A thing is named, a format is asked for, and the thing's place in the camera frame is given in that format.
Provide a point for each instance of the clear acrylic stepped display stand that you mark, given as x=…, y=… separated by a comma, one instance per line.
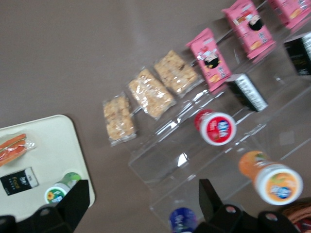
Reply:
x=170, y=170

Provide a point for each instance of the blue gum bottle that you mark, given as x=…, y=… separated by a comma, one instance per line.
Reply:
x=182, y=218

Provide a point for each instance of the dark brown wicker basket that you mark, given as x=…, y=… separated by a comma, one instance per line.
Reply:
x=298, y=216

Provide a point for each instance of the wrapped triangle sandwich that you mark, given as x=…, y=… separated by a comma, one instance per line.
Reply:
x=12, y=148

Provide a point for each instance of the orange gum bottle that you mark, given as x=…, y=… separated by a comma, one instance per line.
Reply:
x=274, y=179

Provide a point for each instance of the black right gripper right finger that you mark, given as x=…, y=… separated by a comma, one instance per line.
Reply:
x=213, y=213

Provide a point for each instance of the beige plastic tray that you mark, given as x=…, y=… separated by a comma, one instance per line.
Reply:
x=53, y=140

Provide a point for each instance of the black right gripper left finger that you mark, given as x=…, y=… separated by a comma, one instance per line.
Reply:
x=70, y=206

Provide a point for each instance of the red gum bottle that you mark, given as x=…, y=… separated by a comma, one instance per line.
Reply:
x=216, y=127

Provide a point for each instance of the wrapped cereal bar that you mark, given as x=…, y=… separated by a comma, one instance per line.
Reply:
x=119, y=121
x=150, y=94
x=176, y=72

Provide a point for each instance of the pink snack packet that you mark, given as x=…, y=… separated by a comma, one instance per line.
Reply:
x=291, y=11
x=210, y=60
x=250, y=29

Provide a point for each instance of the green gum bottle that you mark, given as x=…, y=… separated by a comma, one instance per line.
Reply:
x=57, y=191

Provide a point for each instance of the black white gum box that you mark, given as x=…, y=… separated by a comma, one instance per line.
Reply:
x=247, y=93
x=298, y=55

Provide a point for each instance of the black gum pack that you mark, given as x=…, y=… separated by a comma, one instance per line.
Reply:
x=18, y=182

